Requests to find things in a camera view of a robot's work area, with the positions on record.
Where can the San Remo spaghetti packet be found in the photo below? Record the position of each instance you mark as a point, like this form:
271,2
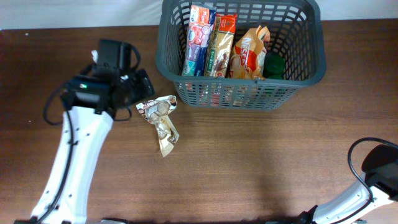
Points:
219,48

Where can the green-lid jar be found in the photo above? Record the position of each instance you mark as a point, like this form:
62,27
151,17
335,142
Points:
274,93
274,66

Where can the orange snack bag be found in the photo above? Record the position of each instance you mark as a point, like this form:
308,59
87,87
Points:
248,54

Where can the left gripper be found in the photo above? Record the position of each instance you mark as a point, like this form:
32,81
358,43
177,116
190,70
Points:
144,85

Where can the silver brown snack pouch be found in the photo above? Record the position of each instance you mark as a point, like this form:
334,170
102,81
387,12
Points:
157,112

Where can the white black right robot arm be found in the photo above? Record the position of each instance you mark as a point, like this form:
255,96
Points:
376,187

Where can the Kleenex tissue multipack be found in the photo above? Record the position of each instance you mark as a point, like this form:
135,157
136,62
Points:
201,22

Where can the grey plastic slotted basket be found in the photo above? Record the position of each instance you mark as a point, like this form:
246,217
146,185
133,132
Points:
296,35

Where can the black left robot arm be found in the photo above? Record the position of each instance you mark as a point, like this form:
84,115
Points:
91,101

